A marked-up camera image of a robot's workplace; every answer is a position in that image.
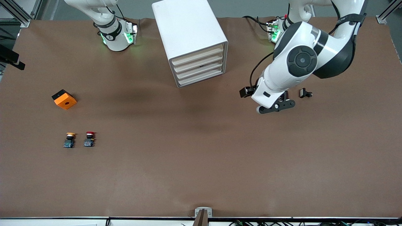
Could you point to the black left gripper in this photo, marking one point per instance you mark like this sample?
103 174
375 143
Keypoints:
245 91

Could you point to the red cap push button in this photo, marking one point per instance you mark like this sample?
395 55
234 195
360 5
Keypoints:
89 142

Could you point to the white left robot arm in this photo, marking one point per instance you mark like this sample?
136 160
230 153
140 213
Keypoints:
301 59

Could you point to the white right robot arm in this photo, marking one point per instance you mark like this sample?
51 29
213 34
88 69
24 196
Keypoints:
114 37

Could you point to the yellow cap push button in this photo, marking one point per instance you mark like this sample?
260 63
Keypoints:
69 143

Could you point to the small black plastic part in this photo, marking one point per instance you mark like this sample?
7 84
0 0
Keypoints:
303 93

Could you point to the aluminium frame profile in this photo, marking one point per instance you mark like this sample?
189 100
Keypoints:
22 19
383 17

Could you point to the orange black button enclosure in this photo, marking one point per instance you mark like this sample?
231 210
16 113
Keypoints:
66 102

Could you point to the metal table edge bracket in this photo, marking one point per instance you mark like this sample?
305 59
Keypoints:
197 211

